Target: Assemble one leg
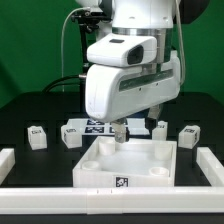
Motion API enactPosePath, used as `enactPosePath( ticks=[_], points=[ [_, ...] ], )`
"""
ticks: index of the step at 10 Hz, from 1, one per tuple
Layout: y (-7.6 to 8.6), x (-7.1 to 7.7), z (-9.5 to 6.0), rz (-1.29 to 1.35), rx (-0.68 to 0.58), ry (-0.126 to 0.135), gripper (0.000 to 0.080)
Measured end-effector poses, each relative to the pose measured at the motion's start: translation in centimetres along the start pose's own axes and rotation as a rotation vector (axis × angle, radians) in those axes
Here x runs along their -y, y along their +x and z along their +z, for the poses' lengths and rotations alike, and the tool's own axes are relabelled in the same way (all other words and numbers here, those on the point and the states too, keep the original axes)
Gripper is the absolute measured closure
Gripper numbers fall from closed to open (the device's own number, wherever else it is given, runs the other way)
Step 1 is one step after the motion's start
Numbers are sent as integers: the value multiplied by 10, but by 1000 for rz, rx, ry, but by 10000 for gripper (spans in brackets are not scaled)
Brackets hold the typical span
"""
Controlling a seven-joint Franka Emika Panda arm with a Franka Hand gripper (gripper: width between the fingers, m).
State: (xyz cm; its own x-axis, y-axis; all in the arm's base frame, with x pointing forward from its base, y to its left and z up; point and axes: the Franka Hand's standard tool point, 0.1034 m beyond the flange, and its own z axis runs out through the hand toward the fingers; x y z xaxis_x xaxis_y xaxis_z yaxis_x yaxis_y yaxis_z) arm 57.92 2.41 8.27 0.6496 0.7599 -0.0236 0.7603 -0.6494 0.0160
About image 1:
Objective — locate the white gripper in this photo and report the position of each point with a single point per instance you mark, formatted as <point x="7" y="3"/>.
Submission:
<point x="114" y="93"/>

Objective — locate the white square tabletop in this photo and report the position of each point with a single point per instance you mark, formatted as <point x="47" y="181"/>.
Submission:
<point x="136" y="163"/>

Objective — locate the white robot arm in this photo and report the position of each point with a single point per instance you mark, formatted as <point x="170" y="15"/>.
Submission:
<point x="140" y="18"/>

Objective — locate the AprilTag base sheet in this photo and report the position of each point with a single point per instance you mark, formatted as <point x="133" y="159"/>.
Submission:
<point x="87" y="126"/>

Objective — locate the white U-shaped obstacle fence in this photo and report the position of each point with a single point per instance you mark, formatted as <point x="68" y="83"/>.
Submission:
<point x="111" y="200"/>

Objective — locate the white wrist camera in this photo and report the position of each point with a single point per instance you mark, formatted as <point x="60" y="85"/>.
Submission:
<point x="123" y="50"/>

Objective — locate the black camera on stand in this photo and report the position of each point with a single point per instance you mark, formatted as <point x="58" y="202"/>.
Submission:
<point x="88" y="21"/>

